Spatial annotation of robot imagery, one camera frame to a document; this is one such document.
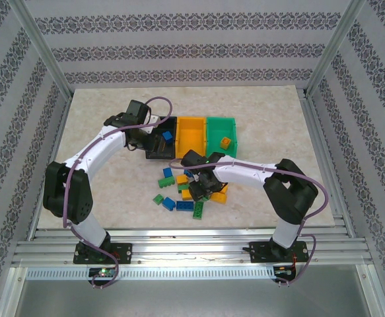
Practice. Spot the blue square lego brick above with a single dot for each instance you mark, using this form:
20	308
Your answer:
168	136
167	172
168	203
188	172

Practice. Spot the yellow long lego brick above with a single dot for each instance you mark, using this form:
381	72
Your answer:
219	197

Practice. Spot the green long lego brick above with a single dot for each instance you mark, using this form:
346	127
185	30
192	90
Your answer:
166	182
198	210

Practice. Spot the blue long lego brick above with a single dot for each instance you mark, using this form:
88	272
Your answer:
185	206

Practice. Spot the small green lego brick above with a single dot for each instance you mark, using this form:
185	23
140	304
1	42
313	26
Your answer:
158	198

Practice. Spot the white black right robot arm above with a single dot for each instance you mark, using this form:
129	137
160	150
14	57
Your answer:
241	173

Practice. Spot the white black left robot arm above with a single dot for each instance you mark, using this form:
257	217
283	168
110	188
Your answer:
96	148

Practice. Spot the black plastic bin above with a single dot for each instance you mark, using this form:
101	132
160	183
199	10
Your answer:
170	154

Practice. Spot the yellow plastic bin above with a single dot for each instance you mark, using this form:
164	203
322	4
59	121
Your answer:
192	132

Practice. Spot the green plastic bin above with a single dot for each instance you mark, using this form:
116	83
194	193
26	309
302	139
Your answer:
218	128

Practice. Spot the small circuit board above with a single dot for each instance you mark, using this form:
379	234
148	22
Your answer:
285	270

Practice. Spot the circuit board with green light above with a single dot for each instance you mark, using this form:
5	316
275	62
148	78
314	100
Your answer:
103	272

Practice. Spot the aluminium front rail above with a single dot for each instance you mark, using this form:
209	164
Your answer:
192	244

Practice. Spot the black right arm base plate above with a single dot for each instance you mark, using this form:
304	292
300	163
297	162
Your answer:
256	252

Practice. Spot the aluminium side rail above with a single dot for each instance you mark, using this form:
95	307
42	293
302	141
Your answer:
59	132
319	132

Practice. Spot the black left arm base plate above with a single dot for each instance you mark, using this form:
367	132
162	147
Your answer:
126	252

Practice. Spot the aluminium frame post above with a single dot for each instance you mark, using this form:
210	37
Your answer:
43	49
337	49

